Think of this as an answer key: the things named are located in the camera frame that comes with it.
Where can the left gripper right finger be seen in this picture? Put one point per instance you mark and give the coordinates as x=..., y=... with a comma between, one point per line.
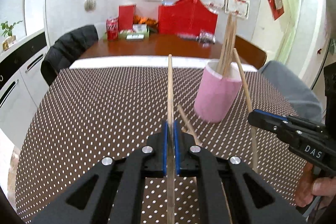
x=229, y=191

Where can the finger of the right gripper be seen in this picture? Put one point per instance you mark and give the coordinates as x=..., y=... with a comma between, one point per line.
x=267, y=123
x=270, y=113

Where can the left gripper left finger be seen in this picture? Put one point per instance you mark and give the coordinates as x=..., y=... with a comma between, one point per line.
x=112, y=190

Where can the person's right hand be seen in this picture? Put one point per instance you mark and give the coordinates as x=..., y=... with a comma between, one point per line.
x=308, y=187

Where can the grey cloth on chair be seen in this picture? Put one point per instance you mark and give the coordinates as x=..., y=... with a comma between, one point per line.
x=294, y=90

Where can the pink cylindrical utensil holder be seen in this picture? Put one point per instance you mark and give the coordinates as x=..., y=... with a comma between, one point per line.
x=216, y=92

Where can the brown wooden chair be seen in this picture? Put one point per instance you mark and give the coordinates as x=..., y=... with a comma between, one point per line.
x=250, y=53

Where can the brown polka dot tablecloth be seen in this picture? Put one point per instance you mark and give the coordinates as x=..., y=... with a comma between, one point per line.
x=88, y=114

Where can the dark snack packet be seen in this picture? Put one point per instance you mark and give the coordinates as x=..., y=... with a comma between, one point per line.
x=203, y=37

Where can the red diamond door decoration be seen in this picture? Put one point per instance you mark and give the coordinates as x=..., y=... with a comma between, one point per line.
x=277, y=8

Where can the red gift bag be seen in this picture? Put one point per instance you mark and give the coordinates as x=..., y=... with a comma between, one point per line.
x=189, y=17

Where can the white sideboard cabinet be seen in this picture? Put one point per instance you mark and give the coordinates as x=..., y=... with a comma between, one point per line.
x=22, y=85

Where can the black jacket on chair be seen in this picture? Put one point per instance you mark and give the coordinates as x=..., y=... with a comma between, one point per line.
x=66, y=50

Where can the white small device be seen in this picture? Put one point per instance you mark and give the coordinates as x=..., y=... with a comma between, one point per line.
x=135, y=37

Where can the green flat box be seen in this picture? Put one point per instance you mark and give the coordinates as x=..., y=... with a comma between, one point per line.
x=124, y=33

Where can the orange snack bag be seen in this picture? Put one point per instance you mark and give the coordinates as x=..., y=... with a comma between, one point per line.
x=151, y=23

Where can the red cola can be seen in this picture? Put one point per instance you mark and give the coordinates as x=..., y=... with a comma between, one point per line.
x=112, y=28

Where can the red tall box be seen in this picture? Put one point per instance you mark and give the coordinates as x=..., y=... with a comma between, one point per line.
x=125, y=17

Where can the hanging round brush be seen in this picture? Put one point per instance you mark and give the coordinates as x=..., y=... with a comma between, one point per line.
x=89, y=5

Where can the small potted green plant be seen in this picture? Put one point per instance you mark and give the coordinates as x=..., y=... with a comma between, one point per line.
x=8, y=34

